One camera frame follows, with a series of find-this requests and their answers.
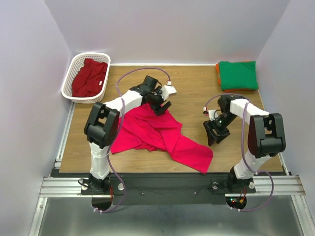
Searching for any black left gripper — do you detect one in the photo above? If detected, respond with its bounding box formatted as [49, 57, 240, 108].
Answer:
[148, 86, 171, 116]

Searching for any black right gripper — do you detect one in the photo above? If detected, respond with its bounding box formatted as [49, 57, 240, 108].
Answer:
[202, 113, 237, 146]

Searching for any bright pink t shirt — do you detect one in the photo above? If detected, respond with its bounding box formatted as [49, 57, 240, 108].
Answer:
[111, 104, 213, 174]

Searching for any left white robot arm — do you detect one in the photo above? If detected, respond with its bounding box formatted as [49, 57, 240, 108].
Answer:
[79, 76, 177, 195]

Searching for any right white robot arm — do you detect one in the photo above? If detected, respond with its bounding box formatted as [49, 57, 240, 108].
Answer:
[203, 93, 286, 193]

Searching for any folded green t shirt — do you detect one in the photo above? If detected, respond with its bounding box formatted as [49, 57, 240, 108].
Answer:
[218, 60, 259, 91]

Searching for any folded orange t shirt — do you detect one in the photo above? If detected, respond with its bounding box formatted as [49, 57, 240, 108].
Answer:
[215, 62, 258, 93]

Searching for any dark red t shirt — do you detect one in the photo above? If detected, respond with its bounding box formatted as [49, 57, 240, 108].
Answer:
[72, 58, 108, 97]

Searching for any white perforated plastic basket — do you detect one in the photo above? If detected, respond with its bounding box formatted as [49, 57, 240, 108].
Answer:
[61, 52, 111, 104]

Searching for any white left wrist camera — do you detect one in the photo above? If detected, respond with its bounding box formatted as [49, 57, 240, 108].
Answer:
[161, 81, 177, 101]

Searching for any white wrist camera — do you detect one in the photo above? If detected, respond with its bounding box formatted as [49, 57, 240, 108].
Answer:
[203, 107, 218, 121]
[161, 81, 177, 101]

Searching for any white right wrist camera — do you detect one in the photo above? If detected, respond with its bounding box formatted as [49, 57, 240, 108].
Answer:
[203, 107, 218, 121]

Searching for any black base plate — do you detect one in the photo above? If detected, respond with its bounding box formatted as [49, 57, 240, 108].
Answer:
[78, 173, 255, 206]

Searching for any aluminium frame rail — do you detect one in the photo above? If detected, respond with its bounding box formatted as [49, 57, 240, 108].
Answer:
[29, 100, 84, 236]

